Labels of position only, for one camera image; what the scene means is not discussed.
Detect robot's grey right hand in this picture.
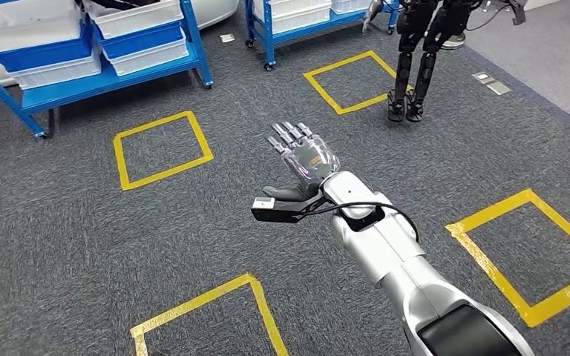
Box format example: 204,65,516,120
261,121,341,203

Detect blue metal shelf rack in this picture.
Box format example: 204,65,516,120
243,0,400,72
0,0,214,139

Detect yellow floor tape square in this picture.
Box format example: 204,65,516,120
113,110,215,192
303,50,414,117

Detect black humanoid robot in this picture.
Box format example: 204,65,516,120
361,0,528,124

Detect white plastic crate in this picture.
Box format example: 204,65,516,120
0,0,85,55
102,40,191,78
7,46,103,92
330,0,376,16
82,0,186,40
264,0,334,36

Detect chrome stool base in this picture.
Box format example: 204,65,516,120
439,31,468,51

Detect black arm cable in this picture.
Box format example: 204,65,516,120
298,201,419,243

